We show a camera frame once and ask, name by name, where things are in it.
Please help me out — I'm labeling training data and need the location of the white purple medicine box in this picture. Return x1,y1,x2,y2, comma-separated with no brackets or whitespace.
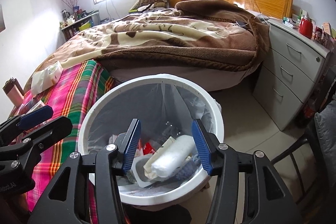
27,100,45,114

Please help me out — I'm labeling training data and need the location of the white foam net sleeve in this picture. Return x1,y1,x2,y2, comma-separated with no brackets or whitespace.
174,160,199,181

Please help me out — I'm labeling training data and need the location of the white round trash bin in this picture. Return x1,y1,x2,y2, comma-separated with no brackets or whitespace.
78,74,224,206

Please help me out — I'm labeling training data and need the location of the pink brown thermos mug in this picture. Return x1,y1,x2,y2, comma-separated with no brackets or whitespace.
3,77,25,107

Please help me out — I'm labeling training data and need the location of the white tissue pack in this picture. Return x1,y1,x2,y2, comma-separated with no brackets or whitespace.
31,61,63,96

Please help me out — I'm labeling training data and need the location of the pink plaid bed sheet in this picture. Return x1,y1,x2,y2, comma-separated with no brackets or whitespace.
1,60,116,223

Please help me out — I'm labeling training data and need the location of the black padded chair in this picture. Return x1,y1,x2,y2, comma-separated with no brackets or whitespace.
271,100,335,215

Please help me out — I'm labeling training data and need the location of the cluttered side shelf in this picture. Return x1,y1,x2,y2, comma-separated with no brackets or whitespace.
60,10,101,40

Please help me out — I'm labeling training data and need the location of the grey drawer nightstand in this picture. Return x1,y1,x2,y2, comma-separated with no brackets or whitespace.
253,19,330,130

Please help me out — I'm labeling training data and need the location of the brown beige fleece blanket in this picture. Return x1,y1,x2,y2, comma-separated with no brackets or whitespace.
38,0,270,92

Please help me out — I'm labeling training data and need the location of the red cup on nightstand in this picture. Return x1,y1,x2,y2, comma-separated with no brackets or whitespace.
299,15,313,39

